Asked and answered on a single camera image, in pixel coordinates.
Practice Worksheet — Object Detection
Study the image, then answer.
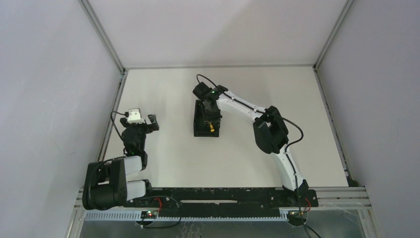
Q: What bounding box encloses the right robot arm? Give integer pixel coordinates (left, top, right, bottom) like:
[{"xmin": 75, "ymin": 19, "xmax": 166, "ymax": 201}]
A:
[{"xmin": 193, "ymin": 82, "xmax": 309, "ymax": 196}]

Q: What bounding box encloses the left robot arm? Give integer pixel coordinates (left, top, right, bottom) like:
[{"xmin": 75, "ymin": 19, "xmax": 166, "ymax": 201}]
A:
[{"xmin": 82, "ymin": 115, "xmax": 159, "ymax": 210}]

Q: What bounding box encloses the black plastic bin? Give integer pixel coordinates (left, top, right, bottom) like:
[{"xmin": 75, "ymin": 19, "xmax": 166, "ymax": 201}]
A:
[{"xmin": 193, "ymin": 100, "xmax": 221, "ymax": 137}]

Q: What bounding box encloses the left circuit board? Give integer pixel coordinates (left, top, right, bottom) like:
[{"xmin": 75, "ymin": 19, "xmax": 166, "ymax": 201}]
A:
[{"xmin": 140, "ymin": 210, "xmax": 158, "ymax": 220}]

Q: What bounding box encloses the circuit board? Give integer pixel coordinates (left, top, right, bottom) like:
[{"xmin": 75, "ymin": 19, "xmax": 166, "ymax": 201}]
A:
[
  {"xmin": 287, "ymin": 210, "xmax": 308, "ymax": 222},
  {"xmin": 140, "ymin": 210, "xmax": 158, "ymax": 220}
]

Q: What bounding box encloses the right circuit board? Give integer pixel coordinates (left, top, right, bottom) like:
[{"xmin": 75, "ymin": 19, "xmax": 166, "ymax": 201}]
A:
[{"xmin": 287, "ymin": 210, "xmax": 308, "ymax": 222}]

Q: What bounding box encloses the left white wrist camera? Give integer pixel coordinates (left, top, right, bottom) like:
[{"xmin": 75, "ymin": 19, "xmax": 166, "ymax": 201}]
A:
[{"xmin": 127, "ymin": 108, "xmax": 145, "ymax": 124}]

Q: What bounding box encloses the left black cable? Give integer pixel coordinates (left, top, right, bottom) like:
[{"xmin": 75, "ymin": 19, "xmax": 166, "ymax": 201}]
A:
[{"xmin": 110, "ymin": 111, "xmax": 129, "ymax": 142}]

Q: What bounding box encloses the black cable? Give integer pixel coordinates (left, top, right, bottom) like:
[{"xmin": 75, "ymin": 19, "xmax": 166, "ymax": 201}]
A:
[
  {"xmin": 196, "ymin": 74, "xmax": 313, "ymax": 238},
  {"xmin": 110, "ymin": 111, "xmax": 129, "ymax": 142}
]

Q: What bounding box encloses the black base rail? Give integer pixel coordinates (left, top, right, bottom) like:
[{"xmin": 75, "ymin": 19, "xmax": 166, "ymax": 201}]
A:
[{"xmin": 124, "ymin": 187, "xmax": 319, "ymax": 219}]

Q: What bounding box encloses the right black cable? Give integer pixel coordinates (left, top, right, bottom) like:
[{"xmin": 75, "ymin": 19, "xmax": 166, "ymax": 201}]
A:
[{"xmin": 196, "ymin": 74, "xmax": 313, "ymax": 238}]

